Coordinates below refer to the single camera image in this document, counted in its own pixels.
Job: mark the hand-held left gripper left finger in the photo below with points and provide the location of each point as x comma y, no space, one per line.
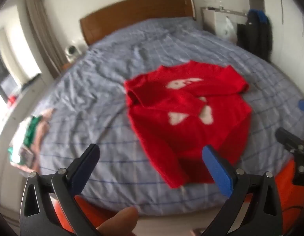
86,163

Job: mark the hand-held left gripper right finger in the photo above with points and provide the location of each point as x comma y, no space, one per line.
217,169

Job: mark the red knit sweater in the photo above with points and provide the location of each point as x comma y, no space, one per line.
181,118

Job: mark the person's left hand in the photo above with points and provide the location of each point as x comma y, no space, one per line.
118,222

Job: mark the orange fleece garment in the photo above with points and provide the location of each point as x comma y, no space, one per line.
297,201

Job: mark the pink cloth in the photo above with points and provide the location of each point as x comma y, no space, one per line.
42,132

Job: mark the bed with grey-blue sheet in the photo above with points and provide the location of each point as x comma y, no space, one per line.
105,103

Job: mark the green cloth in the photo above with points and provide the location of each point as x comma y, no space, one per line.
31,130

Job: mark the white wardrobe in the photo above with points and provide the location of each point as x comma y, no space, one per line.
289,29

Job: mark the black puffer jacket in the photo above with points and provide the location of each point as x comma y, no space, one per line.
255,39

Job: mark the blue garment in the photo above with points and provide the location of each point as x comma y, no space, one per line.
259,16

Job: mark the white plastic bag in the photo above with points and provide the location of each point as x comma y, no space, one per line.
227,28

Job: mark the white nightstand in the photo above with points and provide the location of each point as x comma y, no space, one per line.
213,22

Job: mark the beige curtain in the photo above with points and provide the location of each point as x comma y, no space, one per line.
45,36

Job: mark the wooden headboard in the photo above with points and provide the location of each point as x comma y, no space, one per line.
132,12

